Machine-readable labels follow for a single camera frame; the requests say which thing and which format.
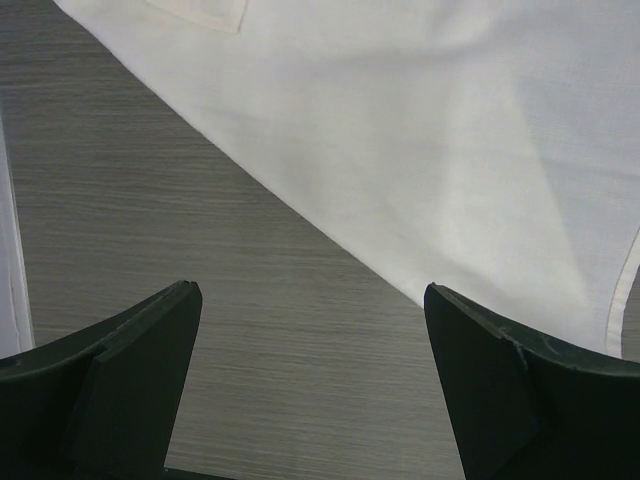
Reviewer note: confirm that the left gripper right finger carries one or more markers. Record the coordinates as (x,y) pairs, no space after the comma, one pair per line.
(527,405)

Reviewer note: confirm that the white cloth napkin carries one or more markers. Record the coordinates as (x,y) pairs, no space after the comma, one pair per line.
(489,146)

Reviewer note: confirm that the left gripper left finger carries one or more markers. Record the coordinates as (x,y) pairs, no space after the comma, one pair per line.
(101,403)

